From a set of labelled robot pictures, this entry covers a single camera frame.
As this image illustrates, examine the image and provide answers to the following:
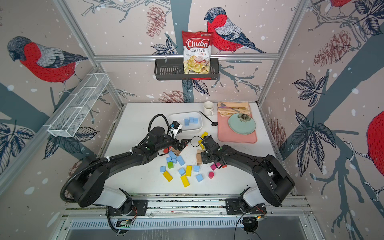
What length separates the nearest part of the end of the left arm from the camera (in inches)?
26.4

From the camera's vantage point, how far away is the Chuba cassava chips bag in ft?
2.79

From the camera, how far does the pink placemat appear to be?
3.36 ft

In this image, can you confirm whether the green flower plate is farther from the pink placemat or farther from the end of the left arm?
the end of the left arm

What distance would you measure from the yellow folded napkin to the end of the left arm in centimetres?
Result: 50
